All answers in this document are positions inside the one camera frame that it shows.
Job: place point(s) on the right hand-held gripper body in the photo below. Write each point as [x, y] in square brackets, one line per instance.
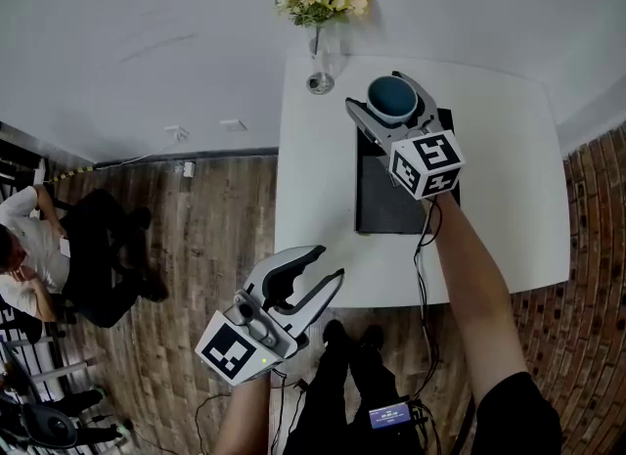
[430, 159]

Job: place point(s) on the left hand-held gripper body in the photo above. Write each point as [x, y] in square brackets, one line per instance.
[230, 348]

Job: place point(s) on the white table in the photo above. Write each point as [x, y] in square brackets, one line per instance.
[508, 174]

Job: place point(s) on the white wall socket with plug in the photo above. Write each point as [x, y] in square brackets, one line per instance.
[176, 133]

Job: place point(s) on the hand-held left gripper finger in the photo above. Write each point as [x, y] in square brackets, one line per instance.
[318, 296]
[274, 262]

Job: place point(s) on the person's left forearm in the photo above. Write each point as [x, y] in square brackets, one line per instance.
[244, 419]

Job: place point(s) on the clear glass vase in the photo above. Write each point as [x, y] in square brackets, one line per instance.
[323, 61]

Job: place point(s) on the small black screen device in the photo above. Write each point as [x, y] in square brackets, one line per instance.
[389, 415]

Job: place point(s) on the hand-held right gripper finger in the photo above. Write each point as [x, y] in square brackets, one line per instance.
[428, 105]
[369, 122]

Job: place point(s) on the black tray box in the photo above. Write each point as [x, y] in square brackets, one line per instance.
[386, 203]

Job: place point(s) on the white power adapter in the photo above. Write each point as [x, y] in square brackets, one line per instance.
[189, 168]

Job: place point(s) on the person's black shoe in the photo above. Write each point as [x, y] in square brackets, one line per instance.
[372, 338]
[335, 335]

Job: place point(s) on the white cup with teal inside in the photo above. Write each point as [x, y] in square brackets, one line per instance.
[391, 98]

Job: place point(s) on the person's black clothing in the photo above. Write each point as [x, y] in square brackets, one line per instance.
[342, 404]

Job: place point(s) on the person's right forearm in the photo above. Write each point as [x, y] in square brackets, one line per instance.
[474, 296]

